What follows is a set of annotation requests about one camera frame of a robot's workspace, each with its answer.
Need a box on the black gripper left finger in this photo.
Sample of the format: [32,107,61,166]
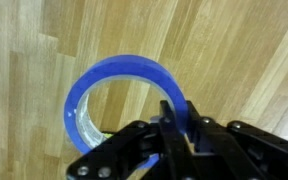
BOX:
[66,101,184,180]

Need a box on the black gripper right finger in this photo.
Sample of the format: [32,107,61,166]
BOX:
[186,102,288,180]

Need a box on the blue tape roll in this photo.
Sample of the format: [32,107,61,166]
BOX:
[63,55,188,154]

